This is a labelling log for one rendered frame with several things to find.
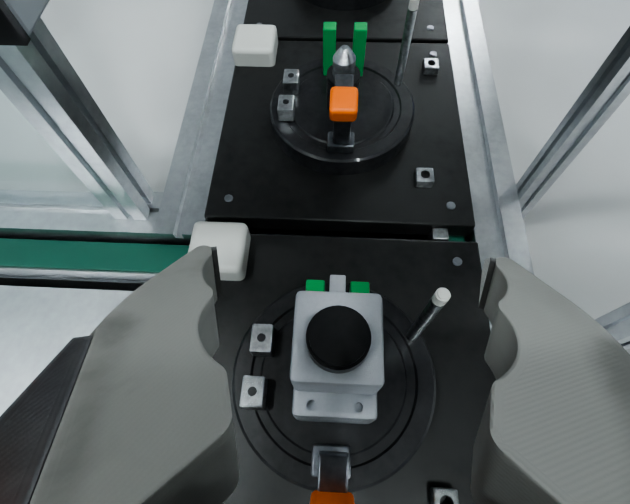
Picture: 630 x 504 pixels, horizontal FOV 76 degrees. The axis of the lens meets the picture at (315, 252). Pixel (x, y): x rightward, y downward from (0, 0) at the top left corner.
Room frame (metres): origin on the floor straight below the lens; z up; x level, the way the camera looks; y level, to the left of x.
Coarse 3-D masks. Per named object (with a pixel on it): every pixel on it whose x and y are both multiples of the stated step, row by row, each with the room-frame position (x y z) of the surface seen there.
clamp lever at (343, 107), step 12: (336, 84) 0.24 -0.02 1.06; (348, 84) 0.24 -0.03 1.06; (336, 96) 0.22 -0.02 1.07; (348, 96) 0.22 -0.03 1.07; (336, 108) 0.22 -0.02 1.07; (348, 108) 0.21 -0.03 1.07; (336, 120) 0.22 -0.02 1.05; (348, 120) 0.22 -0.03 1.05; (336, 132) 0.23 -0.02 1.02; (348, 132) 0.23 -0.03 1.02
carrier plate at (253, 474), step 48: (288, 240) 0.17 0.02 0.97; (336, 240) 0.16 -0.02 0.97; (384, 240) 0.16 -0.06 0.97; (240, 288) 0.12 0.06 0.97; (288, 288) 0.12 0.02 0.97; (384, 288) 0.12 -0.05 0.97; (432, 288) 0.12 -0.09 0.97; (240, 336) 0.08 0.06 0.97; (432, 336) 0.08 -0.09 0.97; (480, 336) 0.08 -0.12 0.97; (480, 384) 0.04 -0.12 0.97; (240, 432) 0.02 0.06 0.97; (432, 432) 0.01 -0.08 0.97; (240, 480) -0.01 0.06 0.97; (432, 480) -0.02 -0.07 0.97
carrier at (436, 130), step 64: (256, 64) 0.38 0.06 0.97; (320, 64) 0.36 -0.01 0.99; (384, 64) 0.38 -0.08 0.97; (448, 64) 0.37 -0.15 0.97; (256, 128) 0.29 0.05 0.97; (320, 128) 0.27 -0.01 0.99; (384, 128) 0.27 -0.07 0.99; (448, 128) 0.28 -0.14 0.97; (256, 192) 0.22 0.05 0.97; (320, 192) 0.21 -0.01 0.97; (384, 192) 0.21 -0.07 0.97; (448, 192) 0.21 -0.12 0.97
